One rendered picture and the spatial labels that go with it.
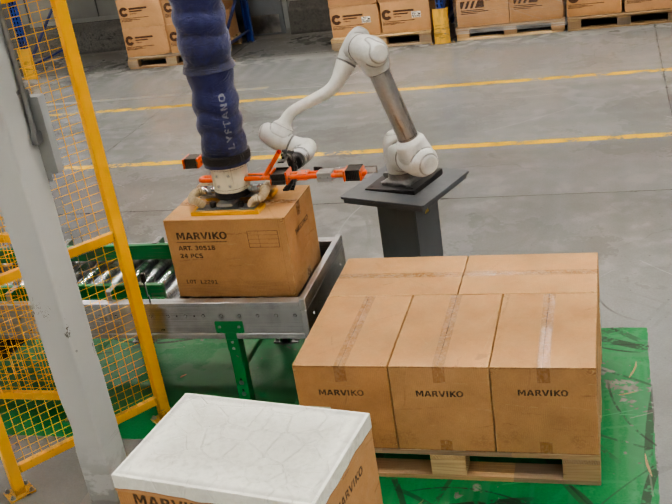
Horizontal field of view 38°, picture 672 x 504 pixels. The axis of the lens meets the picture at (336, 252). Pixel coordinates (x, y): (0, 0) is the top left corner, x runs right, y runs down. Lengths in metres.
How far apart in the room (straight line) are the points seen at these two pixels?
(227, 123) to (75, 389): 1.33
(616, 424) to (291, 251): 1.61
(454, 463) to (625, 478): 0.67
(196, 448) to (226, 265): 1.90
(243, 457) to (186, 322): 2.01
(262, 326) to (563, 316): 1.36
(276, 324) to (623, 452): 1.60
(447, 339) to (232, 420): 1.40
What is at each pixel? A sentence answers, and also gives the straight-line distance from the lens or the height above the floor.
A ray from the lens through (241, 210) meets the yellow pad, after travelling 4.44.
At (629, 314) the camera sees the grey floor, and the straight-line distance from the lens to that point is 5.21.
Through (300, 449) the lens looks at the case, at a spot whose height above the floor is 1.02.
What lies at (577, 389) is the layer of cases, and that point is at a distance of 3.80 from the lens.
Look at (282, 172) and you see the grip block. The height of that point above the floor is 1.10.
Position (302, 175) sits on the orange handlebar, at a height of 1.09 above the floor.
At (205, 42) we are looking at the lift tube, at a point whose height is 1.74.
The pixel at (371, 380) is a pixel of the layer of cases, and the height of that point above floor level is 0.48.
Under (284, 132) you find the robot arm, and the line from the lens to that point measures 4.70.
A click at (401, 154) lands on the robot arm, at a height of 0.99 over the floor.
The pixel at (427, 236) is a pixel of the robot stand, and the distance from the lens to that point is 5.10.
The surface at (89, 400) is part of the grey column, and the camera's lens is 4.06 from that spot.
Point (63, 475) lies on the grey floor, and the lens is 4.69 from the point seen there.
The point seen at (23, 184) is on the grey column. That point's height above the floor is 1.49.
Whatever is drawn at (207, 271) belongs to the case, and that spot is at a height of 0.69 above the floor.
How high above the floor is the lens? 2.54
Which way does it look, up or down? 24 degrees down
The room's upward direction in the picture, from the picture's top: 9 degrees counter-clockwise
